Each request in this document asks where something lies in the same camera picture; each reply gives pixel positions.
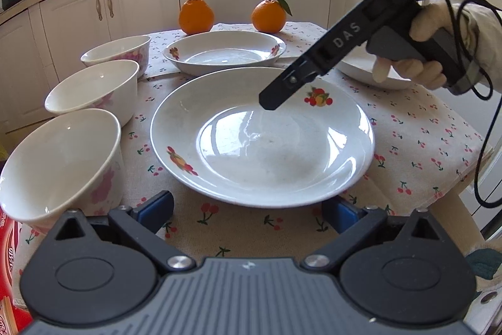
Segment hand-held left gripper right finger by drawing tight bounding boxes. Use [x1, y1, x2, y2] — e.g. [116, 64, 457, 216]
[301, 197, 457, 273]

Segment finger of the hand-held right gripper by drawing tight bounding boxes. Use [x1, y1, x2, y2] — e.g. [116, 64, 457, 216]
[258, 57, 319, 112]

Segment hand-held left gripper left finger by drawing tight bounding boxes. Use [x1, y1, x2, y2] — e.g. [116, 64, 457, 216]
[49, 191, 197, 273]

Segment white plate flower print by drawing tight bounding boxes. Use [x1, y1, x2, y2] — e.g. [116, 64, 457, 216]
[163, 30, 287, 77]

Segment white plate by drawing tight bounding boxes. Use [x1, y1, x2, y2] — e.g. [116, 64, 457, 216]
[337, 45, 414, 90]

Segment large white plate fruit print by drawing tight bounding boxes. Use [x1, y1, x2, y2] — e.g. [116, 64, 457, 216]
[150, 67, 375, 208]

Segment white bowl pink print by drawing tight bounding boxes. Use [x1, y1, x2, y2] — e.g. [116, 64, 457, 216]
[44, 59, 140, 127]
[0, 108, 125, 230]
[80, 35, 152, 78]

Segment person's right forearm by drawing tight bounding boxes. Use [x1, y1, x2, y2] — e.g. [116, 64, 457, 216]
[463, 5, 502, 80]

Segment person's right hand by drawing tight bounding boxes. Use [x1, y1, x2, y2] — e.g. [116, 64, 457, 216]
[372, 1, 477, 89]

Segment orange with green leaf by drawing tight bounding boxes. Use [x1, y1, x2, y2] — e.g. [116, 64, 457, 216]
[251, 0, 296, 33]

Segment cherry print tablecloth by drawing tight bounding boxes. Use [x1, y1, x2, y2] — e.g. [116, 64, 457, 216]
[16, 21, 493, 273]

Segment orange with knobby top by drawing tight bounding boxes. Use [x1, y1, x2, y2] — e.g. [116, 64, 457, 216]
[179, 0, 215, 35]

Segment light wooden table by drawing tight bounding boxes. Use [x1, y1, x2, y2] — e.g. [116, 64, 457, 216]
[427, 150, 495, 253]

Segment dark green cloth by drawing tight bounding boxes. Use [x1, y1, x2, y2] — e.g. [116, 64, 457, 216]
[465, 249, 502, 281]

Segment red printed snack box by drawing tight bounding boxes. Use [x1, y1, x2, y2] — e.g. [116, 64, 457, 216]
[0, 211, 32, 335]

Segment white kitchen cabinets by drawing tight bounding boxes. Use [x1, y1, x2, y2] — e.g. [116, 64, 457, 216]
[0, 0, 369, 132]

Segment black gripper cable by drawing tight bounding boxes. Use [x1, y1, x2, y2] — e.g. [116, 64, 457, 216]
[439, 0, 502, 208]

